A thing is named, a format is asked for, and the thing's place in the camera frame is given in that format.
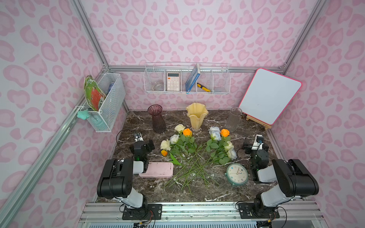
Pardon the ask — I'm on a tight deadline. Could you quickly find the pink flat case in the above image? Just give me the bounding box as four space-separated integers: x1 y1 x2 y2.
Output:
139 162 174 178

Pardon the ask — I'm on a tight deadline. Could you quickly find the white wire side basket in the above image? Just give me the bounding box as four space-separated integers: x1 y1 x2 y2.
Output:
84 73 126 133

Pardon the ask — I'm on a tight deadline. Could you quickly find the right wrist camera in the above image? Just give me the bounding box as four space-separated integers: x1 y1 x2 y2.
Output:
252 135 264 151

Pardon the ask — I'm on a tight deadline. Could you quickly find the white wire wall shelf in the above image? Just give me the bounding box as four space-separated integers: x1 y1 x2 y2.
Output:
144 62 231 95

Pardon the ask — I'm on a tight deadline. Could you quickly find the pink framed whiteboard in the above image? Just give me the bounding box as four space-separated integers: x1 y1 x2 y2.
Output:
239 68 302 125

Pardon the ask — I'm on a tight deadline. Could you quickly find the clear glass vase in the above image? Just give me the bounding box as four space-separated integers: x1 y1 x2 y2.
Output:
225 107 242 132

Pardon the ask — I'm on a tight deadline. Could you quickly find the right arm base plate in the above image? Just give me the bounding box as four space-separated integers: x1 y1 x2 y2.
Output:
235 201 280 219

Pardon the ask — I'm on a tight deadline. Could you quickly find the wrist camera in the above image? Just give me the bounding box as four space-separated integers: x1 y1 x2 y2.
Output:
252 135 264 151
134 132 144 142

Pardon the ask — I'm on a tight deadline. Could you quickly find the green clip hook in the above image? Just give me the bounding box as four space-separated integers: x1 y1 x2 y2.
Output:
77 110 90 120

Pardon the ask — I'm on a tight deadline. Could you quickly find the blue white rose two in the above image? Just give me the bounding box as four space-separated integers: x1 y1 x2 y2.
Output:
200 126 226 170

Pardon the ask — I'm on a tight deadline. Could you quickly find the green alarm clock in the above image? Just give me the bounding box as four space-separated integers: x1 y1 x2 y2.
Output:
225 163 249 186

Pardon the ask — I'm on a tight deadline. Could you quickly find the green red picture card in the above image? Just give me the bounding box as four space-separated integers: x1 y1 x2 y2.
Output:
84 75 106 111

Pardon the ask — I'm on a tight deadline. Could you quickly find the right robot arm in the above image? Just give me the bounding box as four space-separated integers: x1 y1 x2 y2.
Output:
242 142 319 218

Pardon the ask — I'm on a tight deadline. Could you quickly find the blue white rose one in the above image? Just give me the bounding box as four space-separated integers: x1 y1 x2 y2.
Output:
169 133 198 168

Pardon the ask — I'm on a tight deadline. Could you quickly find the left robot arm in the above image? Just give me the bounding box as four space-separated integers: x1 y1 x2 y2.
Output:
97 140 155 216

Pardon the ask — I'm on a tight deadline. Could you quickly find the wooden easel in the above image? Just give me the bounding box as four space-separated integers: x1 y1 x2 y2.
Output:
246 115 272 130

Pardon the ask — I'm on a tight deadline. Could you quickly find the purple glass vase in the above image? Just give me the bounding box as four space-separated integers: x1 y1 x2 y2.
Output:
147 104 166 134

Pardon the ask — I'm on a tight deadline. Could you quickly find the small glass jar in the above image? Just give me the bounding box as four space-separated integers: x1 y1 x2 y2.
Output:
153 82 164 91

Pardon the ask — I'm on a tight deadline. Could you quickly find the yellow ceramic vase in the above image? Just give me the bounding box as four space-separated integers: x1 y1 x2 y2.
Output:
186 103 209 132

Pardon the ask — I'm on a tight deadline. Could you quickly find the orange tulip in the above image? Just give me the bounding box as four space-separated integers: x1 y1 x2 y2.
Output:
161 150 182 166

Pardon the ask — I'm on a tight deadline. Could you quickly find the yellow utility knife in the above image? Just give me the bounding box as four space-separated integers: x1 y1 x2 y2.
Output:
197 83 211 93

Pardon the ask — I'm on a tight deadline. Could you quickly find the blue white rose three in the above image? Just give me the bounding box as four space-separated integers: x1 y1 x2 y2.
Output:
181 131 221 187

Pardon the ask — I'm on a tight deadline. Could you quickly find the blue book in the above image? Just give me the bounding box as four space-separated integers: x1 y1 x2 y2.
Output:
185 63 201 93

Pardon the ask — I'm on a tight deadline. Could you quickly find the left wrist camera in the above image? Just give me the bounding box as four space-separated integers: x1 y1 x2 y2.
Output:
134 132 144 142

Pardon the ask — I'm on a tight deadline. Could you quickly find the white calculator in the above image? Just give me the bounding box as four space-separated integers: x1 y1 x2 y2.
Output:
166 72 181 92

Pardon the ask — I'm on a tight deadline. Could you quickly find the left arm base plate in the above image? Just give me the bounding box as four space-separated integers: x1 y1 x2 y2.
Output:
122 204 163 220

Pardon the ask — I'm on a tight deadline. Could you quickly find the orange rose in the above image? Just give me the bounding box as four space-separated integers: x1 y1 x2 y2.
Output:
185 129 231 183
181 128 202 178

